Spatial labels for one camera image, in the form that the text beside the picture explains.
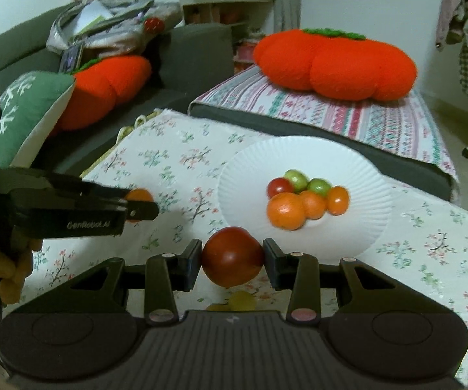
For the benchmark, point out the grey shoulder bag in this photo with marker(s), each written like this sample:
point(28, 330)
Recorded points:
point(132, 30)

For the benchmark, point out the white ribbed plate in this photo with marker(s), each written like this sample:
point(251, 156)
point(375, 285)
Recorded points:
point(339, 158)

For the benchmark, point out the small orange tomato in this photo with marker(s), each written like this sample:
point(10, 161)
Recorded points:
point(337, 200)

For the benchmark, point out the floral white tablecloth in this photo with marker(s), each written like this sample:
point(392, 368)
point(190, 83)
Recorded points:
point(169, 158)

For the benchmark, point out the small orange persimmon cushion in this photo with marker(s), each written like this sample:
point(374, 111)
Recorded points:
point(108, 85)

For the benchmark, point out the small beige longan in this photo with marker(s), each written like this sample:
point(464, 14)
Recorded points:
point(242, 300)

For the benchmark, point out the green pillow white branch print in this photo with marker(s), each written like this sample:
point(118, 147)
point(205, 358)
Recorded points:
point(26, 105)

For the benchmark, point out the green lime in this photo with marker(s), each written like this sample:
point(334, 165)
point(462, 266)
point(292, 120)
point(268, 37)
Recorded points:
point(296, 178)
point(319, 187)

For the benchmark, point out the large orange persimmon cushion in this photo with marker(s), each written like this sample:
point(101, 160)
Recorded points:
point(339, 69)

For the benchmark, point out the pile of papers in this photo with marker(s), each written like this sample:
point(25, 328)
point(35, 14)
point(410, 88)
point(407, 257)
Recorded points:
point(91, 14)

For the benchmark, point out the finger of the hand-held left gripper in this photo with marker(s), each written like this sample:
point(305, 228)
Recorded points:
point(144, 211)
point(108, 193)

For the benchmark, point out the purple patterned pouch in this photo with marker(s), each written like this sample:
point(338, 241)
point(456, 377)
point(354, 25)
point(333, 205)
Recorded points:
point(71, 59)

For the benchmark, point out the striped patterned cloth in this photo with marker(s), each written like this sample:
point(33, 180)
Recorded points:
point(339, 118)

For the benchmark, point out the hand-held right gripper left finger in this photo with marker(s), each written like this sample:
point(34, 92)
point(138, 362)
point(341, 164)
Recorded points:
point(193, 258)

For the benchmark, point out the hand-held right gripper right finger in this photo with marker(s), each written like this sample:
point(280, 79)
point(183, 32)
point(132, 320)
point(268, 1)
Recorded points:
point(272, 262)

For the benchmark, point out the red tomato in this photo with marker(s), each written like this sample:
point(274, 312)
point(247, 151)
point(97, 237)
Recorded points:
point(232, 258)
point(278, 187)

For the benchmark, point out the small orange mandarin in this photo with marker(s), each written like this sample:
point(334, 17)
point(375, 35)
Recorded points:
point(140, 195)

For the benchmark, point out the dark grey sofa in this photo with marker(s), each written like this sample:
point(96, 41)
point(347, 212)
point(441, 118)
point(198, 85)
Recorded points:
point(201, 61)

